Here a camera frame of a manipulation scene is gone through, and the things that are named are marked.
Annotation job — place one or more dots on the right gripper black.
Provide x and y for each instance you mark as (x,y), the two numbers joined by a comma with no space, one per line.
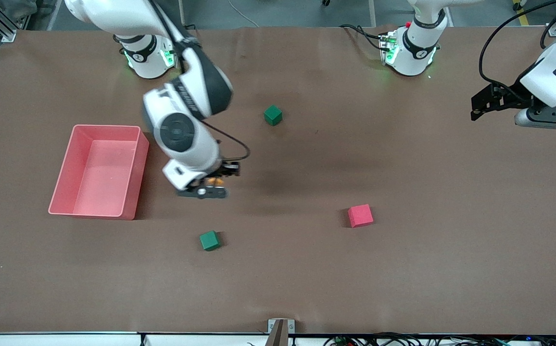
(225,169)

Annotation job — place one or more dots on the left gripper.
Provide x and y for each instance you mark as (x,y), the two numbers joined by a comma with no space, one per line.
(512,93)

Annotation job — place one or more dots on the orange capped black push button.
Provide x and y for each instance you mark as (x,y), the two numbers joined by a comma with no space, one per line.
(216,181)

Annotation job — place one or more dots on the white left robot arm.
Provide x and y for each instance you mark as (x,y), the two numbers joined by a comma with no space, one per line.
(415,48)

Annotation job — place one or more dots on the green cube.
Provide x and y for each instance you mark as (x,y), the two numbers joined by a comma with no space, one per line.
(273,115)
(209,241)

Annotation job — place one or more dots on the brown table cover sheet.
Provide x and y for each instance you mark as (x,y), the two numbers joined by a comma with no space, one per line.
(278,278)

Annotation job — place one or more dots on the pink plastic bin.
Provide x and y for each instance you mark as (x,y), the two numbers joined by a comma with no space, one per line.
(95,187)

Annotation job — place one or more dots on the pink cube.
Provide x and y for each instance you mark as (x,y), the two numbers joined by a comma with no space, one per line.
(360,216)

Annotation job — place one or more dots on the grey crumpled cover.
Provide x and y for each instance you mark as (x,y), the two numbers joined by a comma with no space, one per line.
(16,8)

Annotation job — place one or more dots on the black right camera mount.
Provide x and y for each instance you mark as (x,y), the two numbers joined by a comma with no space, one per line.
(189,193)

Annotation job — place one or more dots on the metal bracket with pole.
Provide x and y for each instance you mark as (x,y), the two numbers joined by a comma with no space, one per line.
(281,331)

